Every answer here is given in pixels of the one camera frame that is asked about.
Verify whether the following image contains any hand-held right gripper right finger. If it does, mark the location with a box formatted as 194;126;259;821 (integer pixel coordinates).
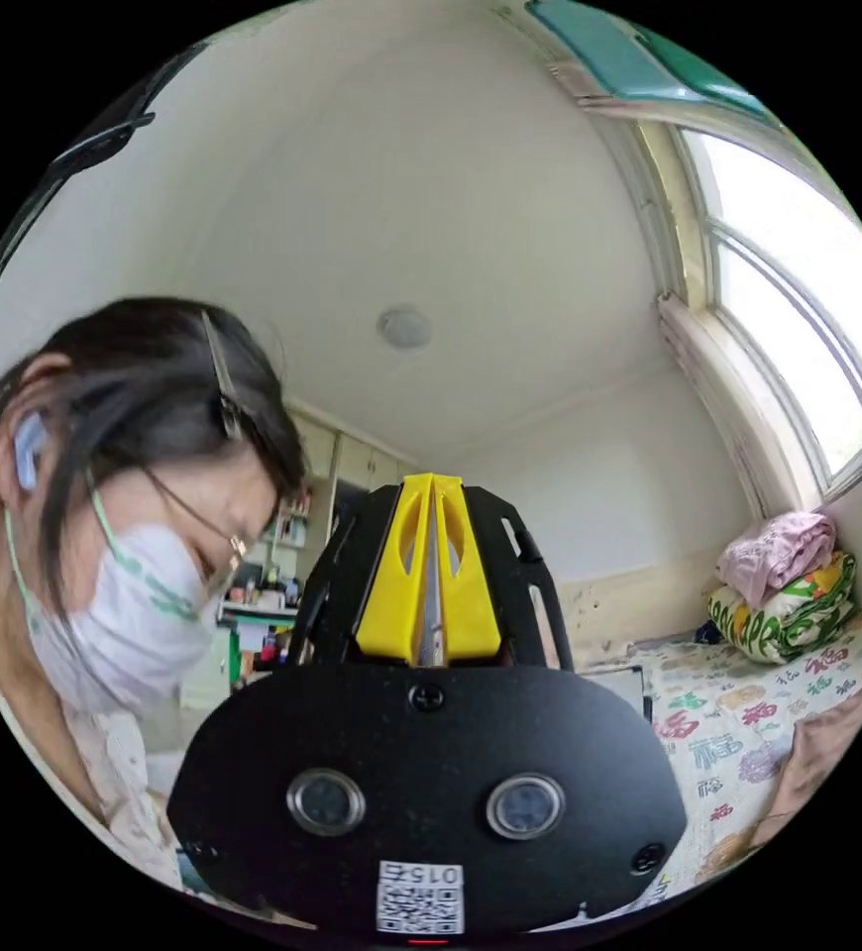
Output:
433;475;503;664

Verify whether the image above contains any cream wall cupboard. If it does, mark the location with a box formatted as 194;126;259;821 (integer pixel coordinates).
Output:
285;406;421;521

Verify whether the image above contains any green floral folded quilt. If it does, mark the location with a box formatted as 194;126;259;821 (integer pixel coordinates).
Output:
706;552;860;666

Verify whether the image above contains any round ceiling lamp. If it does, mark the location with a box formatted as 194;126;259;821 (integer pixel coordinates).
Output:
376;304;434;352

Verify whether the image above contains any person's body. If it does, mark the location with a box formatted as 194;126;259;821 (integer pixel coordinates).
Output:
0;296;310;897

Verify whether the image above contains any cluttered shelf with bottles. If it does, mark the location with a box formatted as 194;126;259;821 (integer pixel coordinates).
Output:
219;482;343;688

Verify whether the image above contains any pink folded blanket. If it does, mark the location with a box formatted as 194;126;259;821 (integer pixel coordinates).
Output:
715;510;839;609

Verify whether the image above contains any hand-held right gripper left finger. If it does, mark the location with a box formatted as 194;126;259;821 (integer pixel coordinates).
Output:
356;473;433;667

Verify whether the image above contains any bed with printed sheet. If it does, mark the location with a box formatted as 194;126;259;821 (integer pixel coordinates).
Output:
608;605;862;887

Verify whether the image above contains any window with white frame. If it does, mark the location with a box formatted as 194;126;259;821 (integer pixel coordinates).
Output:
657;124;862;515

